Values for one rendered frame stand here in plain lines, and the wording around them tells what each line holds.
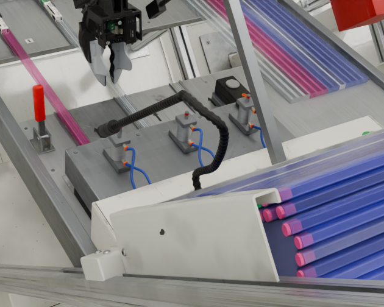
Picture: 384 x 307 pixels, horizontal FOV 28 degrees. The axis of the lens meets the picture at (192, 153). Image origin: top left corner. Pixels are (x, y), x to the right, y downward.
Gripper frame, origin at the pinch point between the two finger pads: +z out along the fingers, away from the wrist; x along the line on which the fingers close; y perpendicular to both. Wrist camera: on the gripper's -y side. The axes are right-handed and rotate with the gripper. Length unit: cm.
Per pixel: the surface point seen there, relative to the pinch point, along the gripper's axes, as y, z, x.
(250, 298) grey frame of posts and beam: 78, -20, -25
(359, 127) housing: 36.8, 0.0, 26.2
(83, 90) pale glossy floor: -84, 46, 30
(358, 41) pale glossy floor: -80, 52, 138
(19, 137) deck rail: 10.1, 1.7, -20.2
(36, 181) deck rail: 19.1, 4.4, -21.1
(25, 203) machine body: -17.1, 33.3, -12.3
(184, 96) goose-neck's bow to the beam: 53, -23, -16
